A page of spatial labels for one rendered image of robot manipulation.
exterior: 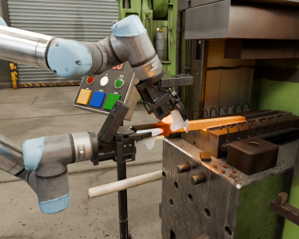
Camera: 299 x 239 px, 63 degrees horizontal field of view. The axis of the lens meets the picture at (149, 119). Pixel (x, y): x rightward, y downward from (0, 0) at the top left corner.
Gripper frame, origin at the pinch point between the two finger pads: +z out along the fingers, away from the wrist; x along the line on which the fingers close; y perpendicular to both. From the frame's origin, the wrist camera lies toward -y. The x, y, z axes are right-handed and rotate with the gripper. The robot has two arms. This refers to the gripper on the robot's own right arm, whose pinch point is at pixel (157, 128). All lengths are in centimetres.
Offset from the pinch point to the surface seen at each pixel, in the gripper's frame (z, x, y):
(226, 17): 16.4, 6.8, -30.6
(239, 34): 20.8, 7.7, -26.4
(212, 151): 17.2, 5.2, 8.4
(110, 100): 0.7, -44.6, -0.1
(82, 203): -1, -121, 101
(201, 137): 17.1, -0.4, 5.8
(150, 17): 216, -423, -88
